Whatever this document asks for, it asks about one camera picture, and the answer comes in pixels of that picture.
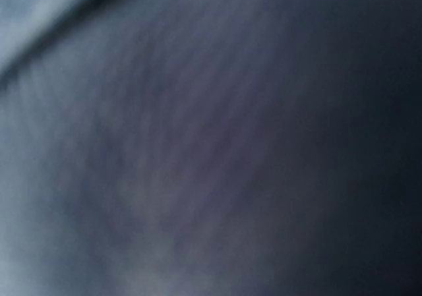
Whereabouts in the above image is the navy blue student backpack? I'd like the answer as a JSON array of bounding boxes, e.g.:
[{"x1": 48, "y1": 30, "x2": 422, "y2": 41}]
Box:
[{"x1": 1, "y1": 0, "x2": 421, "y2": 295}]

